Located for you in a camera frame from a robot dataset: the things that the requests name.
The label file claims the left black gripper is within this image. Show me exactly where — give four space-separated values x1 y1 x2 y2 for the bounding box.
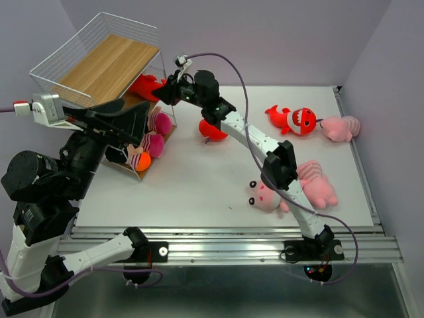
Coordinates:
67 96 157 197

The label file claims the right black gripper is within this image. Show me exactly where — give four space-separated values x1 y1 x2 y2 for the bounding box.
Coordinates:
151 69 206 109

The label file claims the red shark plush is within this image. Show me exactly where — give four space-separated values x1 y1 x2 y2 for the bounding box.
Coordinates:
264 105 318 136
128 74 166 102

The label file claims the boy doll pink hat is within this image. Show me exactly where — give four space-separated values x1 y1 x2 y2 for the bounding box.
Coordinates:
147 106 173 135
140 132 165 158

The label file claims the boy doll black hair orange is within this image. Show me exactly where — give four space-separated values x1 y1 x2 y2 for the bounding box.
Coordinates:
127 144 152 172

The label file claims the red whale plush back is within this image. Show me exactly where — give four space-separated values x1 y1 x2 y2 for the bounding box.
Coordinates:
198 119 228 143

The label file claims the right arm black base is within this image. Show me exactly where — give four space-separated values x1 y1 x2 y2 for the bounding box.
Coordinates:
280 239 345 284

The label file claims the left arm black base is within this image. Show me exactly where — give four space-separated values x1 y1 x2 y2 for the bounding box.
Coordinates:
123 227 169 287

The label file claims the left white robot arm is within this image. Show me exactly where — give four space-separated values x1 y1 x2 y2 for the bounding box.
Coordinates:
1 99 150 316

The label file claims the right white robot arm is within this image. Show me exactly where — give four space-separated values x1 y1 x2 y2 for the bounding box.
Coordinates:
152 70 334 258

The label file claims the pink frog plush striped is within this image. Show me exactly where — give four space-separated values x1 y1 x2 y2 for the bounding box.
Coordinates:
248 180 290 218

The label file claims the pink plush far right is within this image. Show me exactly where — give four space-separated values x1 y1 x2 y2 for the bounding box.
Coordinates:
319 116 360 142

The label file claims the pink plush lying right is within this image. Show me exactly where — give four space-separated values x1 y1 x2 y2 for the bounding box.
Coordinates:
297 160 338 209

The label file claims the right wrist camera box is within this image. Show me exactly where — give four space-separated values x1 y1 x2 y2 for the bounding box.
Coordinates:
174 55 193 72

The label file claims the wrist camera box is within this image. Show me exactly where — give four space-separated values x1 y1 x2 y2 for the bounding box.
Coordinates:
13 93 72 129
174 55 193 72

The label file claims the white wire wooden shelf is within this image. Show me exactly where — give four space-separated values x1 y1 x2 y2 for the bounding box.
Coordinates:
28 12 178 182

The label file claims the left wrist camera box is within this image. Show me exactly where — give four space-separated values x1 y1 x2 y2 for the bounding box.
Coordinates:
13 93 72 129

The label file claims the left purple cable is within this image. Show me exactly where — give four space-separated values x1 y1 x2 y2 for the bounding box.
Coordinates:
0 105 165 297

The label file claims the purple cable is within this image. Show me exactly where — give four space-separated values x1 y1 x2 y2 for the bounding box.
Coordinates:
0 105 165 297
185 52 360 286

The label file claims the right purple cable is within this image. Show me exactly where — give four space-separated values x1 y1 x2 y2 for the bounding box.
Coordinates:
185 52 360 286

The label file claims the aluminium rail frame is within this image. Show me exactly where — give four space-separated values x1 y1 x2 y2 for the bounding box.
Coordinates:
57 213 403 266

